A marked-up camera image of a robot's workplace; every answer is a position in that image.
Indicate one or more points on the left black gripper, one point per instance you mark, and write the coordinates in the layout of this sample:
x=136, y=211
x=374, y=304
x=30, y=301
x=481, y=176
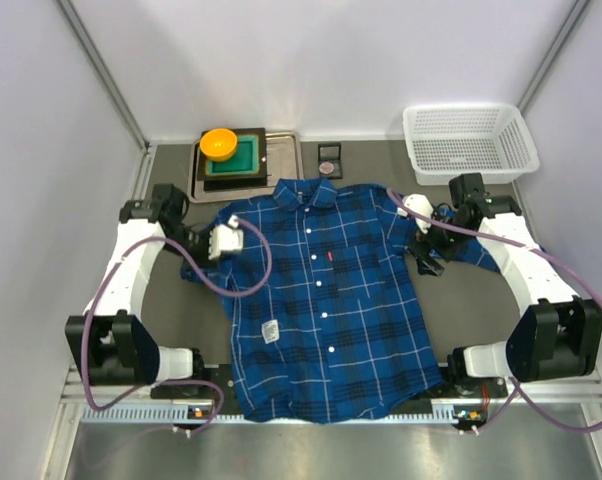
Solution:
x=201, y=245

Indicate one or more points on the orange bowl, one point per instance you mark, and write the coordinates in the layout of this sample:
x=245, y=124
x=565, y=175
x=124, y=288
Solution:
x=218, y=144

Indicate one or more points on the green foam tray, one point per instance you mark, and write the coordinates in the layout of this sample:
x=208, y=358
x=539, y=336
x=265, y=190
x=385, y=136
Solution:
x=230, y=155

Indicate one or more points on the white plastic basket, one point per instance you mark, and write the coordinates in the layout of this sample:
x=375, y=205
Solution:
x=447, y=140

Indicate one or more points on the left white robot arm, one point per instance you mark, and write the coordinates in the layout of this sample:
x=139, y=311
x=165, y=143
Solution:
x=108, y=342

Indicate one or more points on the black square tray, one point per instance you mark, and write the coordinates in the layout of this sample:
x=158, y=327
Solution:
x=263, y=182

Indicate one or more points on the blue plaid shirt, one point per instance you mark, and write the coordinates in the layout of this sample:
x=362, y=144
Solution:
x=325, y=321

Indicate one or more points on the silver metal tray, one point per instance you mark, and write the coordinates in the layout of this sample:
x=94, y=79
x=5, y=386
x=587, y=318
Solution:
x=284, y=161

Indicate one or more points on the round brooch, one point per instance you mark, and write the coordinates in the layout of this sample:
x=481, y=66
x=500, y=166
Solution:
x=326, y=167

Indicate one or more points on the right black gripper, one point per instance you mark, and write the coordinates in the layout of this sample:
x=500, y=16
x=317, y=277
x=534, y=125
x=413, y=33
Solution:
x=426, y=250

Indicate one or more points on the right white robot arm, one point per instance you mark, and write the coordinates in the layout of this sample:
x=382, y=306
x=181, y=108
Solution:
x=558, y=333

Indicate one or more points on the slotted cable duct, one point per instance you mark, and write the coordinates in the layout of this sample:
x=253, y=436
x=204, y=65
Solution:
x=428, y=411

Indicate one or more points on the small black brooch box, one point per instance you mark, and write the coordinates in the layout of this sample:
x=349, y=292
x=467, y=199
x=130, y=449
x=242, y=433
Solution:
x=331, y=152

